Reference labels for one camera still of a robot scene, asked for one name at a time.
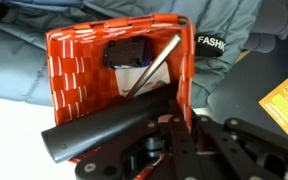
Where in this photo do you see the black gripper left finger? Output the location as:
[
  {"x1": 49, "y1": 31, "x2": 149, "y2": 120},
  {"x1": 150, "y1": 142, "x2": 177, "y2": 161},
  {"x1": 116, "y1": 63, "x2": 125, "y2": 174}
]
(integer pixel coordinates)
[{"x1": 74, "y1": 99, "x2": 202, "y2": 180}]

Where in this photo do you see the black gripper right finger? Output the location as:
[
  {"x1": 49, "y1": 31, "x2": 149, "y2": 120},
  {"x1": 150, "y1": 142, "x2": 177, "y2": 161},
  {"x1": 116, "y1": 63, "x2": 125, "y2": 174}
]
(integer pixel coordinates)
[{"x1": 192, "y1": 114, "x2": 288, "y2": 180}]

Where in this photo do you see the red woven basket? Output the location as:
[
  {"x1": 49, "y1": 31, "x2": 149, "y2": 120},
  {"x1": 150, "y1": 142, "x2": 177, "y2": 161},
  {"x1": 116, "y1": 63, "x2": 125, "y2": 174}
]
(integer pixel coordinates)
[{"x1": 44, "y1": 13, "x2": 197, "y2": 180}]

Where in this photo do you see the black cylinder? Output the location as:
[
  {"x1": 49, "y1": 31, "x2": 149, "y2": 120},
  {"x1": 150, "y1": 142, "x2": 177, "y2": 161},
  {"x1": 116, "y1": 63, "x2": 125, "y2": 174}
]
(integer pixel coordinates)
[{"x1": 40, "y1": 89, "x2": 173, "y2": 164}]

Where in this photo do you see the orange leaflet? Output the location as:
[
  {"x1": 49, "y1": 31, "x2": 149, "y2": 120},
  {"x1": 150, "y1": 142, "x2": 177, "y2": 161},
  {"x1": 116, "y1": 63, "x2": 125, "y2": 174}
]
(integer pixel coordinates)
[{"x1": 258, "y1": 64, "x2": 288, "y2": 136}]

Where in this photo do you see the white printed card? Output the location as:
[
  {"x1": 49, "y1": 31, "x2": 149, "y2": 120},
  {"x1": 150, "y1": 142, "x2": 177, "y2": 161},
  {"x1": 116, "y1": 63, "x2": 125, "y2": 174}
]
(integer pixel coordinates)
[{"x1": 113, "y1": 62, "x2": 172, "y2": 98}]

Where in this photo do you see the silver metal rod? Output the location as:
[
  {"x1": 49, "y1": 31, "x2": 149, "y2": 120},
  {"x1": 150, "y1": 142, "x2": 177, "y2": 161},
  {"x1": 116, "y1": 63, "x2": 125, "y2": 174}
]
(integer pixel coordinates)
[{"x1": 125, "y1": 33, "x2": 182, "y2": 99}]

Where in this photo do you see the small black box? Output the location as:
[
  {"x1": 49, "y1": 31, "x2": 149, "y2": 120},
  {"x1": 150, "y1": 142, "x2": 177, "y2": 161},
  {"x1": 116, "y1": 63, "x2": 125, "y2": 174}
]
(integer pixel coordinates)
[{"x1": 102, "y1": 35, "x2": 152, "y2": 70}]

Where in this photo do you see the grey puffer jacket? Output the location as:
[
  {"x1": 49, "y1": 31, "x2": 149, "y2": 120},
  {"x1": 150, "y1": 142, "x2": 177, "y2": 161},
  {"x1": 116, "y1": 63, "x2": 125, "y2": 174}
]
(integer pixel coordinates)
[{"x1": 0, "y1": 0, "x2": 288, "y2": 108}]

